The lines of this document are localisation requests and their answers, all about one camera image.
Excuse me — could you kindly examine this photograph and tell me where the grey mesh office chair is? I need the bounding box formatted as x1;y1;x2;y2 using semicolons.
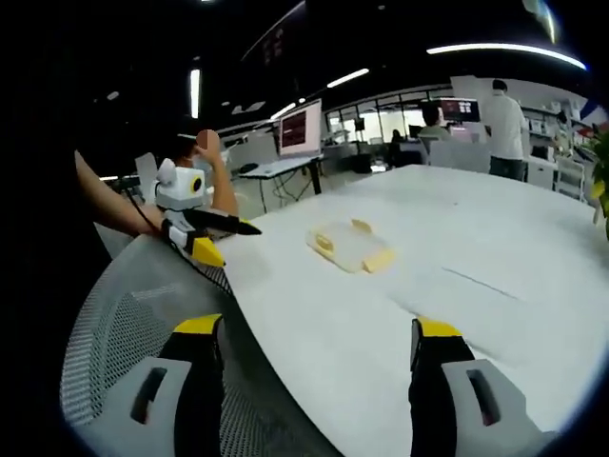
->
58;231;337;457

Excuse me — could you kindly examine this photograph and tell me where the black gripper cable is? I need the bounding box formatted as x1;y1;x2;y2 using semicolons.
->
116;176;235;292

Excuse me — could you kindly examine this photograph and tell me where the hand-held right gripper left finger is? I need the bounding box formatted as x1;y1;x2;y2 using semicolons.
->
75;312;226;457

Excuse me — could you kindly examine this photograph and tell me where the large computer monitor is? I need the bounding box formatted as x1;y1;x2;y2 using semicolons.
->
277;98;324;159

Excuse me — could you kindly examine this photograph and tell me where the long ceiling light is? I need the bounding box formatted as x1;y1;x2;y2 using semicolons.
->
269;101;298;121
326;68;371;89
189;69;202;120
425;42;588;71

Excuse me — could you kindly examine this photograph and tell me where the white office desk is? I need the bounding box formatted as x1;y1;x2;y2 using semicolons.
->
237;154;325;213

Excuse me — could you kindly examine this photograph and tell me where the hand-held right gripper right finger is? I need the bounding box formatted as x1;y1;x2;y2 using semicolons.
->
407;316;559;457

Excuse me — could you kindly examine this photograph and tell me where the small computer monitor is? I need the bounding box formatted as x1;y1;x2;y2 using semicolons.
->
439;97;481;123

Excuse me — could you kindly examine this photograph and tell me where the green potted plant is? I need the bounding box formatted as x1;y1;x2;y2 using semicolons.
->
580;122;609;230

